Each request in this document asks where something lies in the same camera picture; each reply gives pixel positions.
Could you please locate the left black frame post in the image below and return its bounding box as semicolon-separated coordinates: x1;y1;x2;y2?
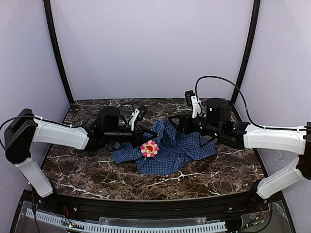
43;0;74;106

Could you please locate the white slotted cable duct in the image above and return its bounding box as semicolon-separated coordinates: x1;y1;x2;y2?
21;208;227;233

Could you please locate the pink flower brooch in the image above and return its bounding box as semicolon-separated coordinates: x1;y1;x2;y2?
140;140;159;158

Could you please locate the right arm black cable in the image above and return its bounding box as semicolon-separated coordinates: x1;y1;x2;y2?
194;75;265;129

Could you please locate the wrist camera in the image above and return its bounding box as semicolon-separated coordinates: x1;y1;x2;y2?
128;105;148;131
185;90;203;118

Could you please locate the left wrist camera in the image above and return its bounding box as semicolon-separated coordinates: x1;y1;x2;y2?
128;105;148;131

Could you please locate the black frame post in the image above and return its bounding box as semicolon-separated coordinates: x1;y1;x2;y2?
236;0;261;88
43;0;74;106

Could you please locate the black aluminium front rail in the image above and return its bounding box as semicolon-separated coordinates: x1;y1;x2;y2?
59;193;248;220

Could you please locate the right black frame post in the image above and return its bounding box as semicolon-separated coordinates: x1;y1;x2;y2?
236;0;261;88

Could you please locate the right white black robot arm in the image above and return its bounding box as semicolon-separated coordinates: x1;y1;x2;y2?
169;96;311;201

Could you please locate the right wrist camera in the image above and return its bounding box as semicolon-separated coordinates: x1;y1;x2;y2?
185;90;203;118

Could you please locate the blue checkered shirt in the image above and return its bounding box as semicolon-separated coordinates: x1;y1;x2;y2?
112;119;216;175

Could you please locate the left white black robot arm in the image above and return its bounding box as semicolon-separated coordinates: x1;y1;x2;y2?
0;106;157;198

